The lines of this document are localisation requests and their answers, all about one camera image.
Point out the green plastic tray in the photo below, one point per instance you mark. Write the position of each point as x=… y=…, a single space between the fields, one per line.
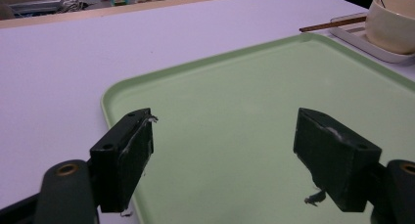
x=228 y=103

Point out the small colourful box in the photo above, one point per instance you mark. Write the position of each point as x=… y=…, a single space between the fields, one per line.
x=119 y=1

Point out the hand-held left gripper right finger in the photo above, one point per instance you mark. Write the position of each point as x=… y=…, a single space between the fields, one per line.
x=336 y=162

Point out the wooden table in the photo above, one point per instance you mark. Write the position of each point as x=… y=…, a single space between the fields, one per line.
x=98 y=12

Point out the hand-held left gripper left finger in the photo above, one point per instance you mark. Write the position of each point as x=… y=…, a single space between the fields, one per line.
x=124 y=158

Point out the cream ceramic bowl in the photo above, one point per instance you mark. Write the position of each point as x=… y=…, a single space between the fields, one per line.
x=391 y=31

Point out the beige cup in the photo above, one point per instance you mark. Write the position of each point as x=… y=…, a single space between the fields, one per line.
x=355 y=38

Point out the brown wooden chopstick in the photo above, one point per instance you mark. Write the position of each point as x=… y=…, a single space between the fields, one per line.
x=332 y=23

